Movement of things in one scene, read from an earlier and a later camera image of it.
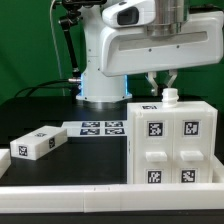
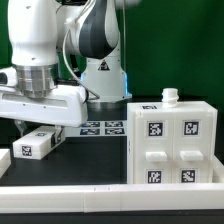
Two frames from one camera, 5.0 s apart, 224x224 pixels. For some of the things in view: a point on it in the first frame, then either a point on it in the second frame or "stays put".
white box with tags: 38,143 stays put
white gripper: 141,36 → 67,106
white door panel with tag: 153,147 stays put
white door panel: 193,140 stays put
